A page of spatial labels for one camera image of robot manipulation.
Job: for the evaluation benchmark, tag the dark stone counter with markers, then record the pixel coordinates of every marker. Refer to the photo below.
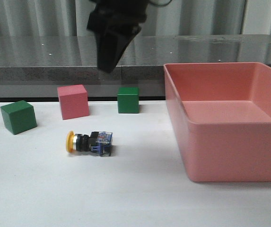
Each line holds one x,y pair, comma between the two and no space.
32,68

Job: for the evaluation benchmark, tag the green cube far left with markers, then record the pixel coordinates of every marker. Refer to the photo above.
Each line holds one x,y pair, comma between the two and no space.
18,117

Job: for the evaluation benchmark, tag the grey curtain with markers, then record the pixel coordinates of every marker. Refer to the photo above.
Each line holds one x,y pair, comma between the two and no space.
164,17

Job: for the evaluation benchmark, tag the green cube near bin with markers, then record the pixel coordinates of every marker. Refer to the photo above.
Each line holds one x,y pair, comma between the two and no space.
128,100

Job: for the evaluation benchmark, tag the yellow push button switch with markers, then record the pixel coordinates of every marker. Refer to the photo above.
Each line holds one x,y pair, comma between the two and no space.
98,142

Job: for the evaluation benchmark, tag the pink plastic bin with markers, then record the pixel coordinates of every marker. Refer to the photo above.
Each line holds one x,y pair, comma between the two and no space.
221,116

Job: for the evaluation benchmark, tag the pink cube block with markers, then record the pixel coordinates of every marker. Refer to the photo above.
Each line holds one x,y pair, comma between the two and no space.
73,101

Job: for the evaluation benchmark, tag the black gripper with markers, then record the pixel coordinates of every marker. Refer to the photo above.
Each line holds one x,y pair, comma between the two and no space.
115,24

